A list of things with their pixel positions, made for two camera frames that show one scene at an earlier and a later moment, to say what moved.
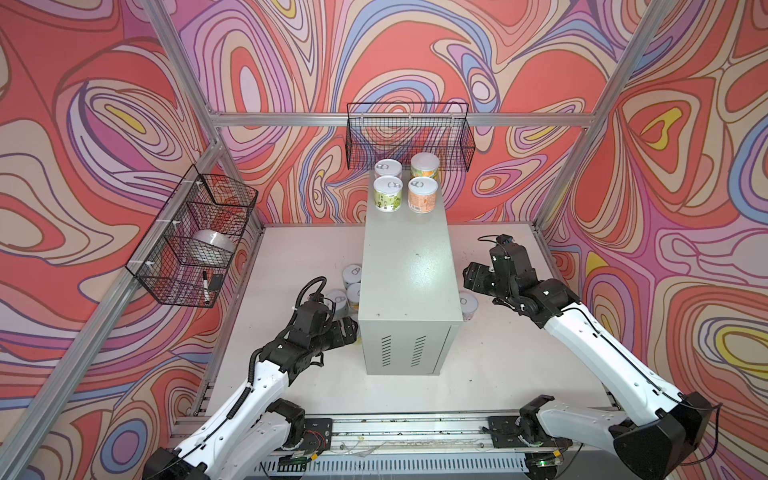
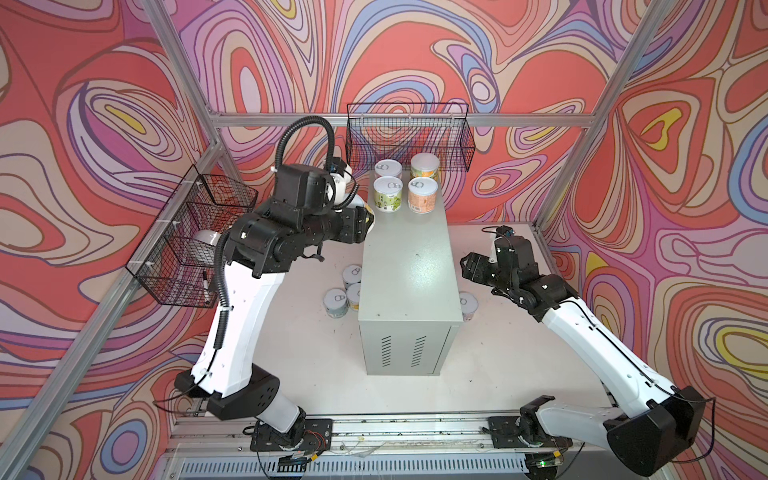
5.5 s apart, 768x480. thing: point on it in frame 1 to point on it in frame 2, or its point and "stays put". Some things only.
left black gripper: [338, 338] to [354, 224]
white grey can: [468, 305] stays put
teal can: [336, 300] stays put
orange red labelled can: [422, 194] stays put
